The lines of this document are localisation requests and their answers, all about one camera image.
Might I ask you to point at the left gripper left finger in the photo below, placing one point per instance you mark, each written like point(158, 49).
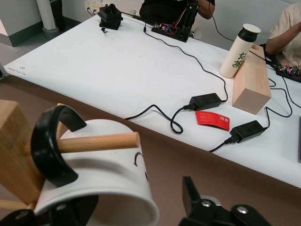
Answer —
point(61, 212)

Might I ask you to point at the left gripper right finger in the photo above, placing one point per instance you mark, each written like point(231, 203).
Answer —
point(211, 212)

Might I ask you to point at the wooden mug stand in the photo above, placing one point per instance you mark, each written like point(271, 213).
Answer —
point(14, 141)

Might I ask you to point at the black power adapter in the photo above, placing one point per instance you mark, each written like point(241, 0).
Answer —
point(249, 130)
point(207, 100)

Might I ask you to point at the red card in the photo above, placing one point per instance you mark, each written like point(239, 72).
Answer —
point(211, 120)

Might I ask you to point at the light wooden block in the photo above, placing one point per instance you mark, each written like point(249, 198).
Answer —
point(255, 82)

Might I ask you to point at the white paper label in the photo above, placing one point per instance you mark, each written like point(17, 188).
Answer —
point(21, 70)

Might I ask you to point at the white bottle black cap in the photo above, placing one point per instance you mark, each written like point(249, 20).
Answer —
point(237, 51)

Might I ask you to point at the white round pillar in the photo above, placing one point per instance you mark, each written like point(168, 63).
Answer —
point(48, 14)

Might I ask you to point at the black printed holder block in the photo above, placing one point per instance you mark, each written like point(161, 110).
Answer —
point(110, 16)

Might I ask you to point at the person in beige shirt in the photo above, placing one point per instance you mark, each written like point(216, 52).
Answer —
point(289, 23)

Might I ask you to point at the person in black shirt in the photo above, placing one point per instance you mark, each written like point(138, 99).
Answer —
point(160, 7)

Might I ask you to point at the white rounded object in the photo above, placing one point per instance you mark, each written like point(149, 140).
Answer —
point(133, 13)

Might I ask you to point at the white wall socket strip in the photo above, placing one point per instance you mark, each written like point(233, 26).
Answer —
point(94, 8)

